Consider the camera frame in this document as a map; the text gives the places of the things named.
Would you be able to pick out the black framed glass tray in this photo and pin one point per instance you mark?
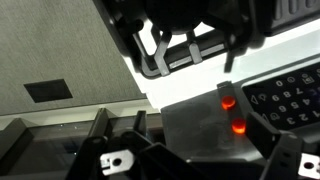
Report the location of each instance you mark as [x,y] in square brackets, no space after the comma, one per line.
[46,146]

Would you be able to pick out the black number keypad panel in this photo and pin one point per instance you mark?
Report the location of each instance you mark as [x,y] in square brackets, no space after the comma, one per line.
[293,100]

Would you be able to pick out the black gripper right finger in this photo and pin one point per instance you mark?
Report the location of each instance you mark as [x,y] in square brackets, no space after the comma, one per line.
[261,135]

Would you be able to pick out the grey device with keypad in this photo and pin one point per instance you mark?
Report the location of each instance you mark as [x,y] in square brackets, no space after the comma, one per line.
[193,130]

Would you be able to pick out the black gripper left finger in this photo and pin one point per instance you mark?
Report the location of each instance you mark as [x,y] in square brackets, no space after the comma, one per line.
[140,121]

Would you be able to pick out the round orange button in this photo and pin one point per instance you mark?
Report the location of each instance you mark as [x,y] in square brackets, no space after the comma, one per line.
[239,126]
[228,102]

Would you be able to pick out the black ribbed plastic housing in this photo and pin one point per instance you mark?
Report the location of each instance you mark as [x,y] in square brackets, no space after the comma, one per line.
[293,15]

